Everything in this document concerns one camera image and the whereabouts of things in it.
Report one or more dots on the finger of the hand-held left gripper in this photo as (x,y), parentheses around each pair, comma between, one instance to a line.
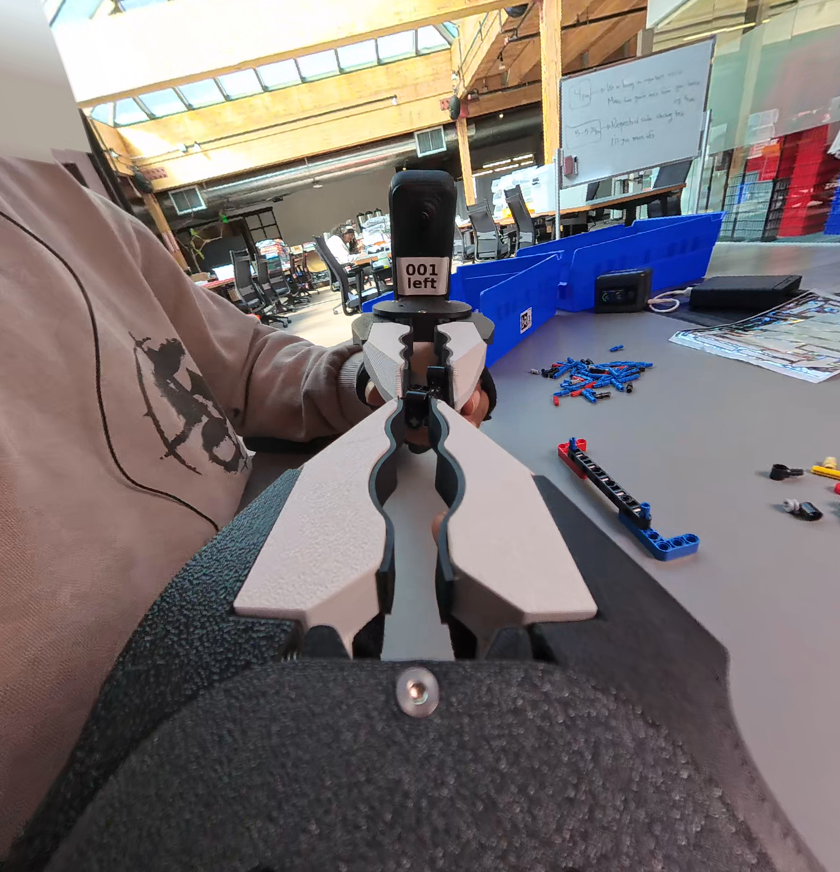
(386,358)
(466,361)

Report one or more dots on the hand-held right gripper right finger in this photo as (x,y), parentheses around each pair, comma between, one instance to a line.
(515,538)

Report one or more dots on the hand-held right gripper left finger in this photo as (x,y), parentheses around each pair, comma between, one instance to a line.
(318,538)

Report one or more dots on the small black lego connector assembly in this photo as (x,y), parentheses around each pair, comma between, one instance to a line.
(418,402)

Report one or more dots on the black lego beam assembly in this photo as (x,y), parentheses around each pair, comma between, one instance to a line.
(611,487)

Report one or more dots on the person's left forearm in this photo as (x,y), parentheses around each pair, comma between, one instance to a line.
(297,381)

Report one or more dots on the pile of blue lego pins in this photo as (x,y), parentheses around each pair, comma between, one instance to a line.
(590,378)

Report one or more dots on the pile of mixed lego parts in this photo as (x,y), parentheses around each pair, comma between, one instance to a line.
(801,509)

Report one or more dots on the lego instruction booklet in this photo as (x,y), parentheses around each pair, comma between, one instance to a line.
(781,337)

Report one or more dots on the person's left hand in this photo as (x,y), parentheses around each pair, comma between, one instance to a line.
(474,409)

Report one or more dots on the person's right hand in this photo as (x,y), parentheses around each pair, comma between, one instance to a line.
(439,530)

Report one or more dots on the black office chair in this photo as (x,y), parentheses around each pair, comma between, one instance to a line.
(246,279)
(522,214)
(328,272)
(485,231)

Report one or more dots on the black hanging speaker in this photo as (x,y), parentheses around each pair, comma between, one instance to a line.
(455,109)

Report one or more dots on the black cube device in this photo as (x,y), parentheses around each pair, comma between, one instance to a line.
(621,289)

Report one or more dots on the whiteboard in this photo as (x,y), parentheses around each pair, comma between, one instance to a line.
(631,109)

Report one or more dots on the black flat box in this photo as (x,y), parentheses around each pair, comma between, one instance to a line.
(743,293)

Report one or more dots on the stack of red crates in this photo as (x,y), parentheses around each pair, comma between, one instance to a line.
(794,184)

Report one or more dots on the white wall vent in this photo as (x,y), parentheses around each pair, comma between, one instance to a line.
(186,199)
(430,141)

